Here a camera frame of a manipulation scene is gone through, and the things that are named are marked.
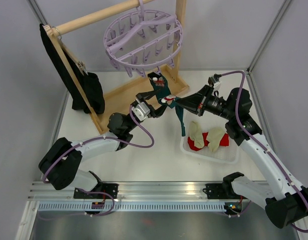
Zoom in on wooden rack base tray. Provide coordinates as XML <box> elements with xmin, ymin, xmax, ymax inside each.
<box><xmin>92</xmin><ymin>65</ymin><xmax>189</xmax><ymax>134</ymax></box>

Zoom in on cream sock left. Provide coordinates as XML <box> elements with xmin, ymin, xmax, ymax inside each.
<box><xmin>189</xmin><ymin>121</ymin><xmax>204</xmax><ymax>149</ymax></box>

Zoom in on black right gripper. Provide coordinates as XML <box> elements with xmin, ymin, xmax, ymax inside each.
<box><xmin>176</xmin><ymin>84</ymin><xmax>235</xmax><ymax>121</ymax></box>

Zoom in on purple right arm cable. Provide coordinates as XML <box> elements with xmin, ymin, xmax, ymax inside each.
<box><xmin>215</xmin><ymin>70</ymin><xmax>308</xmax><ymax>234</ymax></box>

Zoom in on red sock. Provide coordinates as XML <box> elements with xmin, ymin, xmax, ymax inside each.
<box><xmin>187</xmin><ymin>132</ymin><xmax>229</xmax><ymax>152</ymax></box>

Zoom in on black shorts on hanger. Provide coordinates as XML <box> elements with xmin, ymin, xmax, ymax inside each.
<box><xmin>40</xmin><ymin>23</ymin><xmax>105</xmax><ymax>114</ymax></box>

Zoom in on white slotted cable duct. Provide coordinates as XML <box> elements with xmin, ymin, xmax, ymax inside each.
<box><xmin>38</xmin><ymin>201</ymin><xmax>226</xmax><ymax>212</ymax></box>

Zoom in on wooden rack top rod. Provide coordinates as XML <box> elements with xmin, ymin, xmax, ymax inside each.
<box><xmin>52</xmin><ymin>0</ymin><xmax>140</xmax><ymax>37</ymax></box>

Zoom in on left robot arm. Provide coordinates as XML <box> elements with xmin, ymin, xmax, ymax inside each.
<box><xmin>39</xmin><ymin>90</ymin><xmax>166</xmax><ymax>199</ymax></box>

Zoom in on purple round clip hanger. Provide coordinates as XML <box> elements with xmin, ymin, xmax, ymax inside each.
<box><xmin>103</xmin><ymin>0</ymin><xmax>183</xmax><ymax>77</ymax></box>

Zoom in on wooden rack post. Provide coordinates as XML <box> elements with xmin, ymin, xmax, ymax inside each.
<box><xmin>172</xmin><ymin>0</ymin><xmax>187</xmax><ymax>85</ymax></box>
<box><xmin>47</xmin><ymin>31</ymin><xmax>99</xmax><ymax>120</ymax></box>

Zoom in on cream sock right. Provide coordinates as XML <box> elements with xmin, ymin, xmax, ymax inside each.
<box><xmin>207</xmin><ymin>127</ymin><xmax>225</xmax><ymax>153</ymax></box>

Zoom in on white plastic basket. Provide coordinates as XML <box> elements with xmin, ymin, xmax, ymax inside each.
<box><xmin>180</xmin><ymin>120</ymin><xmax>240</xmax><ymax>165</ymax></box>

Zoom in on aluminium mounting rail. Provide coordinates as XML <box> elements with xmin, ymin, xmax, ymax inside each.
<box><xmin>27</xmin><ymin>181</ymin><xmax>269</xmax><ymax>201</ymax></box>

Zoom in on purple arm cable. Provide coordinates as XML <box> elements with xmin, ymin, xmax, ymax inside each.
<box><xmin>41</xmin><ymin>103</ymin><xmax>154</xmax><ymax>221</ymax></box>
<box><xmin>215</xmin><ymin>70</ymin><xmax>308</xmax><ymax>234</ymax></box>

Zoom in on wooden rack right post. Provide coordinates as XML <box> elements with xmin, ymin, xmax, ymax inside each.
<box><xmin>172</xmin><ymin>0</ymin><xmax>187</xmax><ymax>85</ymax></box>

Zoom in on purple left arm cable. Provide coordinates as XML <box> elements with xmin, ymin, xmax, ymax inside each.
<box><xmin>41</xmin><ymin>103</ymin><xmax>154</xmax><ymax>221</ymax></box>

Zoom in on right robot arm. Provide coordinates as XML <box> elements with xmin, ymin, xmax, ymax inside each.
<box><xmin>175</xmin><ymin>85</ymin><xmax>308</xmax><ymax>229</ymax></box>

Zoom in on green christmas sock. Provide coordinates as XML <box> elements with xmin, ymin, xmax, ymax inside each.
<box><xmin>147</xmin><ymin>72</ymin><xmax>172</xmax><ymax>105</ymax></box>

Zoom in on wooden rack left post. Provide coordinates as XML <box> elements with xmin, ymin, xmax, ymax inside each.
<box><xmin>47</xmin><ymin>31</ymin><xmax>99</xmax><ymax>120</ymax></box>

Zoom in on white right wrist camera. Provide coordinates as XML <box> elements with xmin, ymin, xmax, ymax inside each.
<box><xmin>208</xmin><ymin>74</ymin><xmax>222</xmax><ymax>91</ymax></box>

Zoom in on cream sock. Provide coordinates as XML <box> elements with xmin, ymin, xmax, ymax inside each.
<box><xmin>189</xmin><ymin>121</ymin><xmax>204</xmax><ymax>149</ymax></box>
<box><xmin>207</xmin><ymin>127</ymin><xmax>225</xmax><ymax>153</ymax></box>

